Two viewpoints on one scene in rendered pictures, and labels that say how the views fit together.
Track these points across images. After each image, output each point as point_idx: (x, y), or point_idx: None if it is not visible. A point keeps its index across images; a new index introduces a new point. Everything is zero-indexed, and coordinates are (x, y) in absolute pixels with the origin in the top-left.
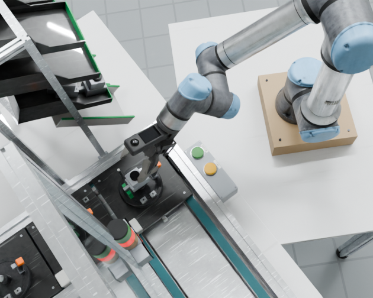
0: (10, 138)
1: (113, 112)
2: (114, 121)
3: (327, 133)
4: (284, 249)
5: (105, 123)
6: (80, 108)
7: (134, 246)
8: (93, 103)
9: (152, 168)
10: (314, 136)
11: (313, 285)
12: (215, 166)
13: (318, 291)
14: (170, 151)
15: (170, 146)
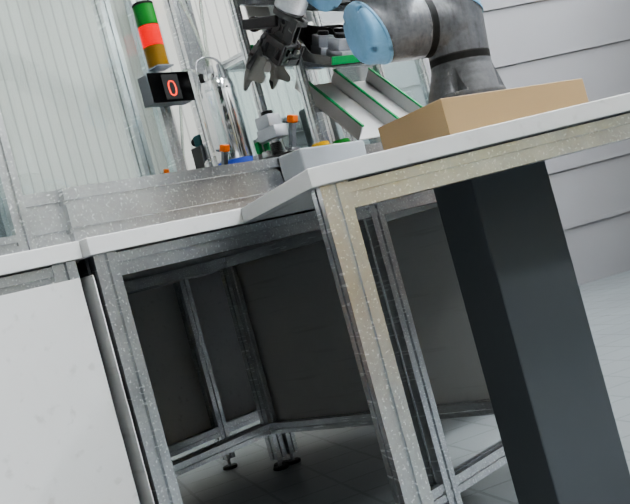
0: (239, 38)
1: (363, 129)
2: (343, 120)
3: (350, 11)
4: (231, 210)
5: (334, 117)
6: (307, 58)
7: (150, 62)
8: (316, 56)
9: (248, 56)
10: (346, 25)
11: (172, 221)
12: (324, 141)
13: (162, 223)
14: (279, 59)
15: (276, 43)
